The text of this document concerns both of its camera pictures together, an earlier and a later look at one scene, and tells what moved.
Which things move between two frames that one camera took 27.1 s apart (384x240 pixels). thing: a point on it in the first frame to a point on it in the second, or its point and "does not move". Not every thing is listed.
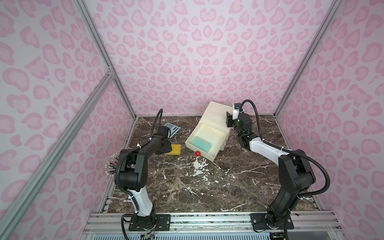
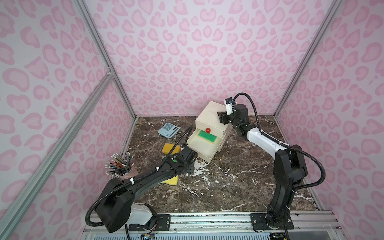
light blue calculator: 172,129 does not move
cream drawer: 223,145 to 204,144
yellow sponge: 176,149 does not move
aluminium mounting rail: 213,222 does not move
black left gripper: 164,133 to 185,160
